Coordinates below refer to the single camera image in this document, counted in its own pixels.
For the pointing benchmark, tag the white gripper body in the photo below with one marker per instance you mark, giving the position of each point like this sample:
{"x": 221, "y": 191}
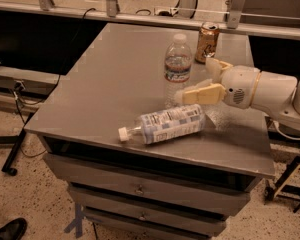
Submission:
{"x": 239, "y": 85}

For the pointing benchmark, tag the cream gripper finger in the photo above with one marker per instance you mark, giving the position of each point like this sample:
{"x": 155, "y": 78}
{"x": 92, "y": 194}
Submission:
{"x": 215, "y": 68}
{"x": 204, "y": 93}

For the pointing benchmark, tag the clear water bottle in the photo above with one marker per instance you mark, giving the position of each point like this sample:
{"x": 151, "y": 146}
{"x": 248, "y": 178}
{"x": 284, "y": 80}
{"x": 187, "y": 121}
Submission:
{"x": 177, "y": 67}

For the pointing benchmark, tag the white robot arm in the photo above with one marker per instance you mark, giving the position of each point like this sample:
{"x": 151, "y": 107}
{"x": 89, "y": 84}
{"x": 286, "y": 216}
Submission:
{"x": 277, "y": 95}

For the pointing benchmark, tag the blue label plastic bottle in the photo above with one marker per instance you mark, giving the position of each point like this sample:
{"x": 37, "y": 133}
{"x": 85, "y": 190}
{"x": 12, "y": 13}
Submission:
{"x": 166, "y": 124}

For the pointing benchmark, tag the gold soda can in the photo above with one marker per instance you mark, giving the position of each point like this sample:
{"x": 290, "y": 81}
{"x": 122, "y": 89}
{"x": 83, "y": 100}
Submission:
{"x": 207, "y": 41}

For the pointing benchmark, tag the grey drawer cabinet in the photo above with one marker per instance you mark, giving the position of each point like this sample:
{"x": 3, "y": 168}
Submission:
{"x": 132, "y": 166}

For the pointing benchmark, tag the black yellow stand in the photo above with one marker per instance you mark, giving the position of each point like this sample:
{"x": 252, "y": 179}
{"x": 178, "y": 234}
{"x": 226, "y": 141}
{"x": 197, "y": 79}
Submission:
{"x": 281, "y": 186}

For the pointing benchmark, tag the blue tape cross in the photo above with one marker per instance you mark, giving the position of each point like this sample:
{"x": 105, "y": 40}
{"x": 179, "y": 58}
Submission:
{"x": 76, "y": 223}

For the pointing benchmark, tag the black table leg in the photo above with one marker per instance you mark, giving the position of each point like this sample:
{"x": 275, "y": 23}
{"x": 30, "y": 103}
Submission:
{"x": 16, "y": 142}

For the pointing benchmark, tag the black shoe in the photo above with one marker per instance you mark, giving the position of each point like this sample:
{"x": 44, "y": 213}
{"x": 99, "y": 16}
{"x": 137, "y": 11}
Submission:
{"x": 14, "y": 230}

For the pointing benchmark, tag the metal railing frame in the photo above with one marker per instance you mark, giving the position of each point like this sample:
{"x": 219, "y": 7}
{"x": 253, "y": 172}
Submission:
{"x": 268, "y": 18}

